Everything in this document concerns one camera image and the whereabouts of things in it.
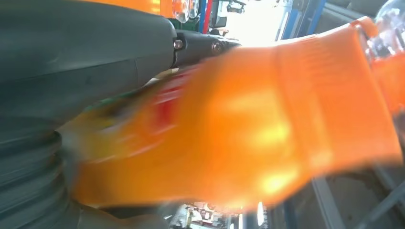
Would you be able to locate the red horizontal bar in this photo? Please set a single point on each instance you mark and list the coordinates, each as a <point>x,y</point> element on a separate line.
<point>208,15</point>

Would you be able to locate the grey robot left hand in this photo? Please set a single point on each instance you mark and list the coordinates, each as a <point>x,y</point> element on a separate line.
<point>79,47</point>

